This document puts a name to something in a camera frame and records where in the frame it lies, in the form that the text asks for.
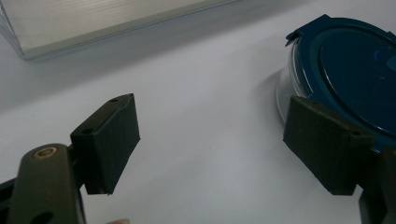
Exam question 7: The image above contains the round container with blue lid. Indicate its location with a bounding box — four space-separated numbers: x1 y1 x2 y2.
275 13 396 154

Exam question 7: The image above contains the white wire storage rack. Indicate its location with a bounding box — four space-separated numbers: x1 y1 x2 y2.
0 0 242 61

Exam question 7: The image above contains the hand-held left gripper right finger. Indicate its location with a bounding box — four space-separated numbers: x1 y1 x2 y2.
282 94 375 197

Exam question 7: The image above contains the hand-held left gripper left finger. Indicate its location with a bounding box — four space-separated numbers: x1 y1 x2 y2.
69 92 142 196

